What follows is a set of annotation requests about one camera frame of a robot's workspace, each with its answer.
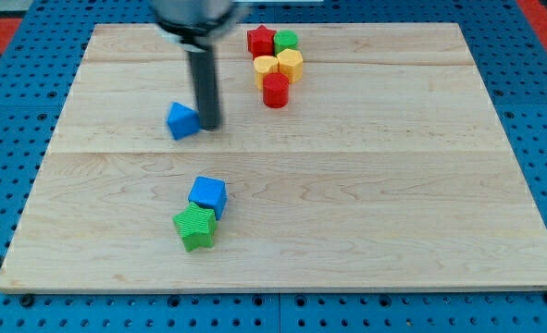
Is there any blue triangular block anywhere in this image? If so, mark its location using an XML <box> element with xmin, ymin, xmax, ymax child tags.
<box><xmin>167</xmin><ymin>102</ymin><xmax>201</xmax><ymax>141</ymax></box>

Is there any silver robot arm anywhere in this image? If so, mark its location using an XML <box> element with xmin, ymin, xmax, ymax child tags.
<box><xmin>149</xmin><ymin>0</ymin><xmax>251</xmax><ymax>53</ymax></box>

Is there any blue cube block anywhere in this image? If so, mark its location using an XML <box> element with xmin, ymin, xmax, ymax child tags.
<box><xmin>188</xmin><ymin>176</ymin><xmax>228</xmax><ymax>220</ymax></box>

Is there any red cylinder block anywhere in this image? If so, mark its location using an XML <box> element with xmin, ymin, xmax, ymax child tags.
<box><xmin>263</xmin><ymin>72</ymin><xmax>290</xmax><ymax>108</ymax></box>

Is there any green star block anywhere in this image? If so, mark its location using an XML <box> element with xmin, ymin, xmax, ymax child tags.
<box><xmin>172</xmin><ymin>202</ymin><xmax>218</xmax><ymax>252</ymax></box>

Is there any yellow heart block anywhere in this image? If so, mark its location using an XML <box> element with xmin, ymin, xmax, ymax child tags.
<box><xmin>253</xmin><ymin>55</ymin><xmax>279</xmax><ymax>90</ymax></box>

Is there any yellow hexagon block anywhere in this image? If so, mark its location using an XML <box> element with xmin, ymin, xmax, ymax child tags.
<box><xmin>277</xmin><ymin>49</ymin><xmax>304</xmax><ymax>83</ymax></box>

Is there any wooden board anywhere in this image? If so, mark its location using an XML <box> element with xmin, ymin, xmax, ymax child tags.
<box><xmin>0</xmin><ymin>23</ymin><xmax>547</xmax><ymax>294</ymax></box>

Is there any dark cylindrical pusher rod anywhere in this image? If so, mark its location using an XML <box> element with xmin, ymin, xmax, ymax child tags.
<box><xmin>188</xmin><ymin>45</ymin><xmax>221</xmax><ymax>130</ymax></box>

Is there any red star block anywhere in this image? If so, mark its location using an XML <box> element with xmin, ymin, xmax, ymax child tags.
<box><xmin>246</xmin><ymin>25</ymin><xmax>277</xmax><ymax>58</ymax></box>

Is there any green cylinder block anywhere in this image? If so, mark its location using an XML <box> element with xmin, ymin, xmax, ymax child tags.
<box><xmin>273</xmin><ymin>30</ymin><xmax>299</xmax><ymax>56</ymax></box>

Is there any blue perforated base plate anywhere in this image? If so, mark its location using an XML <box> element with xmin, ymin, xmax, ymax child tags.
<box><xmin>0</xmin><ymin>1</ymin><xmax>547</xmax><ymax>332</ymax></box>

